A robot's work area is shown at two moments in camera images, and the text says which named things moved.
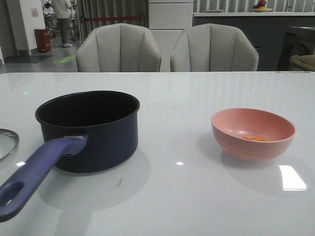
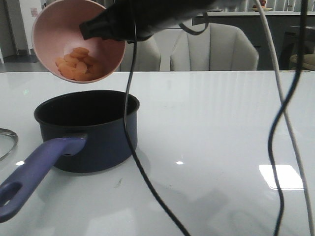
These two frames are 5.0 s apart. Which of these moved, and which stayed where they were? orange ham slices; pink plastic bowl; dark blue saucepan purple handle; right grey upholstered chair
Moved: orange ham slices; pink plastic bowl
Stayed: dark blue saucepan purple handle; right grey upholstered chair
